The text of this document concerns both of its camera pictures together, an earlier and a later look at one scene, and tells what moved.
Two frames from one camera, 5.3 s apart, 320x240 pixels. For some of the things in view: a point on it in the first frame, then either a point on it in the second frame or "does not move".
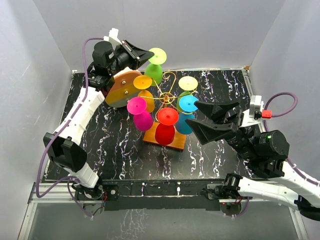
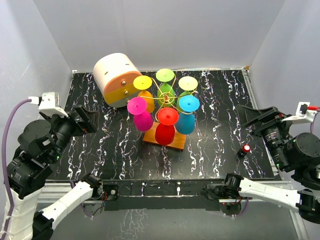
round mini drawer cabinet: (123, 88) does not move
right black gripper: (204, 131) to (247, 116)
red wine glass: (165, 131) does not move
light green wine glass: (154, 69) to (165, 95)
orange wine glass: (143, 82) does not move
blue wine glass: (187, 105) does not move
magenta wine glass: (143, 119) does not move
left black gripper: (137, 56) to (89, 123)
